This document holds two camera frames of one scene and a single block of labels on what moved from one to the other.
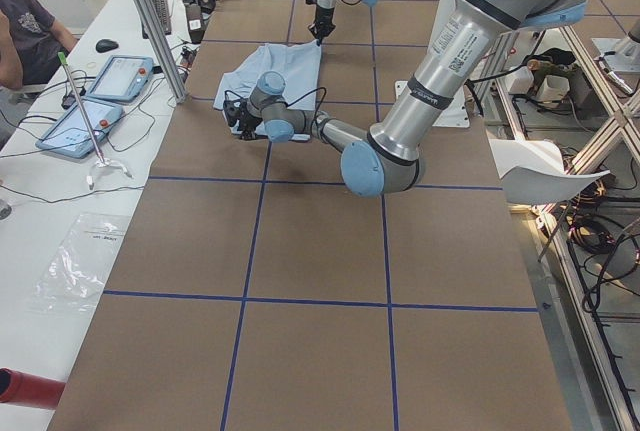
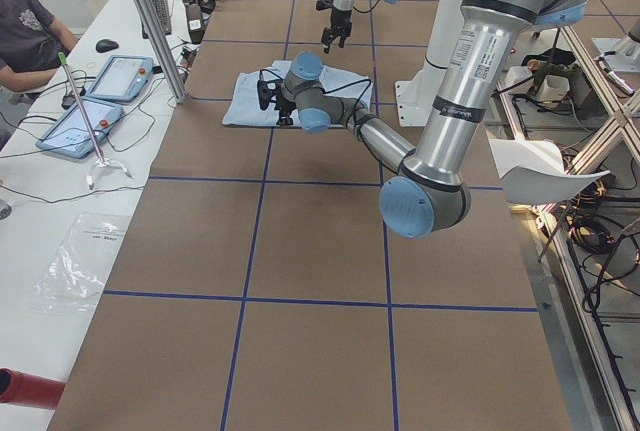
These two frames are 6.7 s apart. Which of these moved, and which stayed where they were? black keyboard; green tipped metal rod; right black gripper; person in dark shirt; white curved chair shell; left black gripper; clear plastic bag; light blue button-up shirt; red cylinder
Moved: left black gripper; right black gripper; light blue button-up shirt
Stayed: white curved chair shell; red cylinder; person in dark shirt; black keyboard; green tipped metal rod; clear plastic bag
